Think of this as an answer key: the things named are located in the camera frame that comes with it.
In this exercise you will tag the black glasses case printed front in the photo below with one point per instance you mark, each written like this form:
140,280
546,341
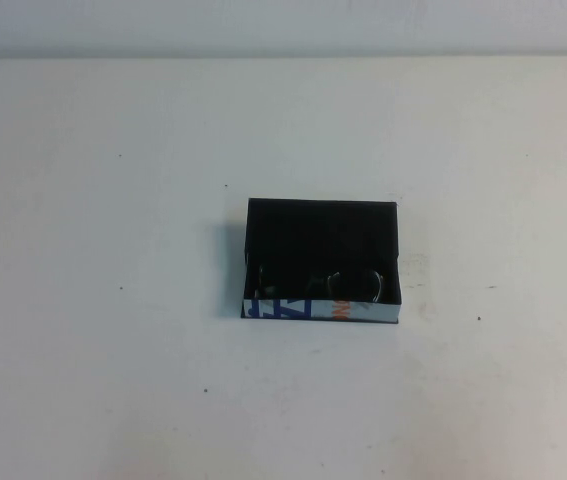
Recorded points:
313,225

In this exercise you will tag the black framed glasses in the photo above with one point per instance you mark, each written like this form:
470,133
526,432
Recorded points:
375,289

